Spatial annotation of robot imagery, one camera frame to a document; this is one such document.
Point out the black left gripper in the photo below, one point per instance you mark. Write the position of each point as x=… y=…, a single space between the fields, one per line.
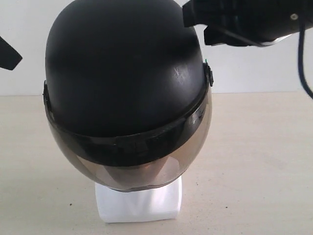
x=242 y=23

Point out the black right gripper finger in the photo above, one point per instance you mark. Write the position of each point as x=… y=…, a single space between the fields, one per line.
x=9 y=57

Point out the black helmet with tinted visor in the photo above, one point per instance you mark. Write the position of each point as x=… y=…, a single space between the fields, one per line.
x=127 y=94

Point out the white mannequin head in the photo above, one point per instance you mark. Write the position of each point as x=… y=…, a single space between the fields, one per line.
x=139 y=206

